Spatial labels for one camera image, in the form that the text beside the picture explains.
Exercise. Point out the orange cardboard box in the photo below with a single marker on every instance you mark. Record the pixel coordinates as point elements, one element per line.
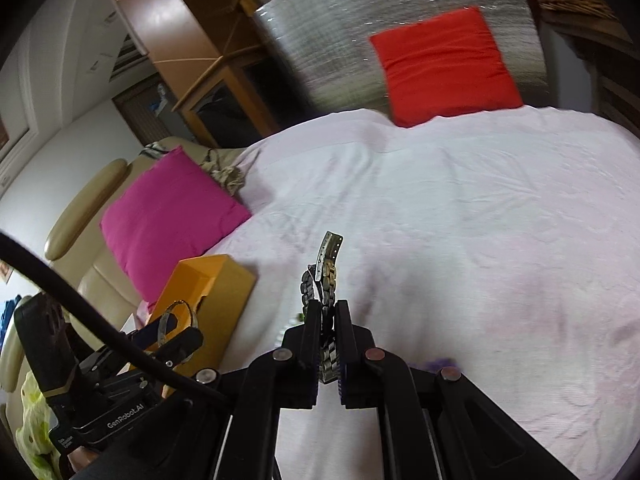
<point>225,300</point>

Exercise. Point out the beige patterned cloth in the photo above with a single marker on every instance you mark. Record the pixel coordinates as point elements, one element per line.
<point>222,172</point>

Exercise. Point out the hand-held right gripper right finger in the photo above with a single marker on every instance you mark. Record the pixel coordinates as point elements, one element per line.
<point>345,340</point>

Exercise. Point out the red pillow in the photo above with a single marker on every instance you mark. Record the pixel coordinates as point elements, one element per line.
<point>445,65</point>

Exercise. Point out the striped cloth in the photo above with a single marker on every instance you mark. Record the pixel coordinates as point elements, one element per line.
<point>156,151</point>

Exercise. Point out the wooden cabinet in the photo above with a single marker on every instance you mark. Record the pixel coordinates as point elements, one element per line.
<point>165,10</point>

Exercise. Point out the metal link watch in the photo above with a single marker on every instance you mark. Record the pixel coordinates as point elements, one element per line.
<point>325,280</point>

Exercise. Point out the brown slatted screen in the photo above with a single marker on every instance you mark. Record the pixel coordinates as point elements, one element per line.
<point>135,115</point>

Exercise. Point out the yellow-green cloth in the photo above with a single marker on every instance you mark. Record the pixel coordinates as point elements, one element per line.
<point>35,410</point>

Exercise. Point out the pink pillow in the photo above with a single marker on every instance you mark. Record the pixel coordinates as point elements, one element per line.
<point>170,215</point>

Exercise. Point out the wooden shelf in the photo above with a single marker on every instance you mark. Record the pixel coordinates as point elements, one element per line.
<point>615,95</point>

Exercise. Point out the silver foil insulation panel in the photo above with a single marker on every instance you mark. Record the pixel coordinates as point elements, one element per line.
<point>320,40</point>

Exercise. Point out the white blanket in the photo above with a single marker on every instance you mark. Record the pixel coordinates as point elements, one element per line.
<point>450,210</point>

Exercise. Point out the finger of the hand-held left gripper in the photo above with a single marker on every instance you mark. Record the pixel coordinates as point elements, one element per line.
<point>147,337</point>
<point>185,342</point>

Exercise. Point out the beige leather sofa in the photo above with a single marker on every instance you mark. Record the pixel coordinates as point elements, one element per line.
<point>80,210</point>

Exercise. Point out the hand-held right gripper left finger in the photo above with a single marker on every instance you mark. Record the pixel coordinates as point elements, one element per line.
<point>310,340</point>

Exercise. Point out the grey metal bangle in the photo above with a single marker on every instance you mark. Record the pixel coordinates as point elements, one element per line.
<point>194,321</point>

